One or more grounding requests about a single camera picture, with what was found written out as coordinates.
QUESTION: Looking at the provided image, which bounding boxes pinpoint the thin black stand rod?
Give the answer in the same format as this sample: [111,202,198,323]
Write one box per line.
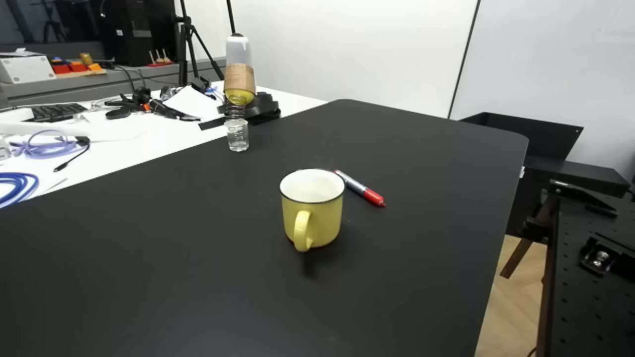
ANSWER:
[224,0,238,37]

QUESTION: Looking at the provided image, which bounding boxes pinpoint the red orange small blocks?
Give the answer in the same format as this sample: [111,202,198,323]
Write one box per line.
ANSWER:
[49,51,107,77]

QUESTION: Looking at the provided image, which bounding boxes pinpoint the black camera tripod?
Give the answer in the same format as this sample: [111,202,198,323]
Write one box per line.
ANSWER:
[172,0,226,95]

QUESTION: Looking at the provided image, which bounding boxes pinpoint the thin black wall pole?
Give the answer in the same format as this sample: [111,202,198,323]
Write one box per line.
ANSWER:
[446,0,480,121]

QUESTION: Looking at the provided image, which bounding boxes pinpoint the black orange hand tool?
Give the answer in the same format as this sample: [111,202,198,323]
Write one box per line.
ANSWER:
[103,87,200,123]

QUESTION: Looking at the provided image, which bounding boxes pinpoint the black side table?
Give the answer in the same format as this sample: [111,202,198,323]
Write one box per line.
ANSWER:
[458,111,631,242]

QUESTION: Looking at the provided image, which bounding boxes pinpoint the thin black cable with plug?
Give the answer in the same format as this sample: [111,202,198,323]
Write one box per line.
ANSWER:
[51,135,93,174]

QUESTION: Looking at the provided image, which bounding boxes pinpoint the red capped marker pen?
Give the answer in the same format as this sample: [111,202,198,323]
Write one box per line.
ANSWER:
[333,168,386,210]

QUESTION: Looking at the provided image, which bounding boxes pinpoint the brown wooden mallet head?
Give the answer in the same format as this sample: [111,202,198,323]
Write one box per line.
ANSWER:
[222,63,257,107]

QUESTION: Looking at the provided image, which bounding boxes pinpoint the black perforated breadboard table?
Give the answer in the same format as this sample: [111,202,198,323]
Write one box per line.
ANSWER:
[535,190,635,357]

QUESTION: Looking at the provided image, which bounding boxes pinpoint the small clear glass jar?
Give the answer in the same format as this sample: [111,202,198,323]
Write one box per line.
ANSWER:
[224,117,251,154]

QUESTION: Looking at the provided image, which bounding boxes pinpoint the white paper sheet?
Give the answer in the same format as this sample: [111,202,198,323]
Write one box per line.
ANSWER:
[160,83,224,123]

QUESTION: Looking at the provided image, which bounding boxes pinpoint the black flat panel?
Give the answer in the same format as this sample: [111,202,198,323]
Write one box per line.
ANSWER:
[97,0,178,67]

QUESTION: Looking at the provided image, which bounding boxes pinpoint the large dark window screen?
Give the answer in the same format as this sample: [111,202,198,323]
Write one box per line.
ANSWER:
[0,0,107,47]

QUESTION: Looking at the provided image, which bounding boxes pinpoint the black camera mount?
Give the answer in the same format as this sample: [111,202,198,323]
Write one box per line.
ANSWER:
[579,230,635,279]

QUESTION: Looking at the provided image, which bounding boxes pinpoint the black keyboard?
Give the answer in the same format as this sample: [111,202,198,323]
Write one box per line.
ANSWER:
[25,101,89,125]

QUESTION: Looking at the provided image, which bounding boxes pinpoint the blue cable coil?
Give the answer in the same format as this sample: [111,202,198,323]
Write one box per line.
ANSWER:
[7,127,91,160]
[0,170,41,210]

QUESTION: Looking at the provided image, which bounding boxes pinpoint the white box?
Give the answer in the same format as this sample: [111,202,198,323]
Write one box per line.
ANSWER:
[0,53,57,85]

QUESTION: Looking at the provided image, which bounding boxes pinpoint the yellow enamel mug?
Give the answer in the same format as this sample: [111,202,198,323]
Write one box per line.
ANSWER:
[277,166,347,254]

